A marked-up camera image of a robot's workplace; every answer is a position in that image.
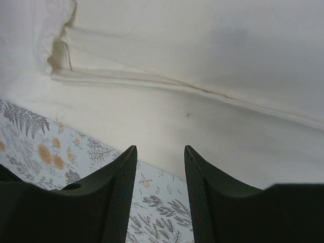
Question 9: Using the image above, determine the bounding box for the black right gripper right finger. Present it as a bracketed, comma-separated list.
[184, 146, 323, 242]

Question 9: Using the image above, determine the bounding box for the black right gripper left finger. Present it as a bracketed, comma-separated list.
[1, 146, 137, 242]

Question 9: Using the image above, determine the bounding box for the cream white t shirt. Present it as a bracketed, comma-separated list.
[1, 1, 323, 188]

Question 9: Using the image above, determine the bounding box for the floral patterned table cloth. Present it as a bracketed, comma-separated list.
[1, 101, 194, 242]

